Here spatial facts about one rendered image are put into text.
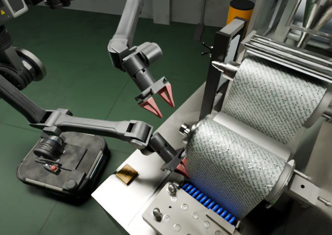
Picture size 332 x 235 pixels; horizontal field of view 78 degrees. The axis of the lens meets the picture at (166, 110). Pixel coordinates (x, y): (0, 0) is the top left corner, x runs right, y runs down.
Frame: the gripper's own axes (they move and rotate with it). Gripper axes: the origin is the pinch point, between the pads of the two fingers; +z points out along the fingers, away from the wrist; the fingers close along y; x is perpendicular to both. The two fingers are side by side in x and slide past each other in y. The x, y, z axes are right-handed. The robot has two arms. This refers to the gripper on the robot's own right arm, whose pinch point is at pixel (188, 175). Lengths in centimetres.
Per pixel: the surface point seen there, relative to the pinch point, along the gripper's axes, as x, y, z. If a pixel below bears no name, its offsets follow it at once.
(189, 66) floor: -148, -180, -41
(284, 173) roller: 31.9, -5.4, 7.5
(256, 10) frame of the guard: 6, -102, -29
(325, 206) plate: 39.0, -1.2, 13.0
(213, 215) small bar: 5.1, 5.3, 12.9
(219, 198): 7.2, 0.3, 10.5
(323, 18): 36, -73, -7
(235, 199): 15.1, 0.3, 10.6
